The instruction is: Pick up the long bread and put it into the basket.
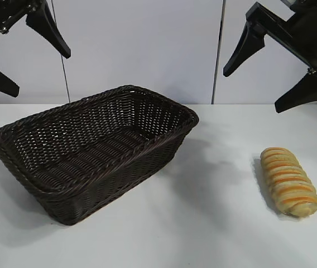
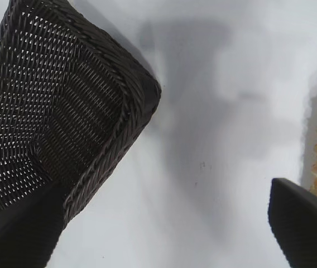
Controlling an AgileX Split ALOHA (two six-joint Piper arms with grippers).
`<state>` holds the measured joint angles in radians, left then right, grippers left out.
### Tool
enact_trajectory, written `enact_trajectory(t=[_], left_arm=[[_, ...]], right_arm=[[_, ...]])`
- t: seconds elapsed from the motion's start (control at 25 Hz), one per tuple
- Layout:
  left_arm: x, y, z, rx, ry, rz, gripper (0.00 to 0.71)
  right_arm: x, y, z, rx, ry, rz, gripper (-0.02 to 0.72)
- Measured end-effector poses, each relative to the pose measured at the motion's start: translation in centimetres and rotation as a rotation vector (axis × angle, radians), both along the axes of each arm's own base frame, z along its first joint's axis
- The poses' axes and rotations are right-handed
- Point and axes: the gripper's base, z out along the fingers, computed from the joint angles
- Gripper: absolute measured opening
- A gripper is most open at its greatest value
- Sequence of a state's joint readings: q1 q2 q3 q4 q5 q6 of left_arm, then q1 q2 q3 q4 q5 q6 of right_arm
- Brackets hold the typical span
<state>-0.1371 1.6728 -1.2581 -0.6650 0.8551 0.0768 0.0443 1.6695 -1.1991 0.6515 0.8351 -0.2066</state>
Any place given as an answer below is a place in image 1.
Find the dark brown wicker basket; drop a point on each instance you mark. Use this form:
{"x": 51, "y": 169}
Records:
{"x": 91, "y": 145}

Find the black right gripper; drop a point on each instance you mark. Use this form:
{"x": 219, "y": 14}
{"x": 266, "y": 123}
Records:
{"x": 312, "y": 36}

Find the long striped bread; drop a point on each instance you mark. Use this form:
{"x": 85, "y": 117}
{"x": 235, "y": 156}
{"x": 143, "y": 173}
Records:
{"x": 287, "y": 181}

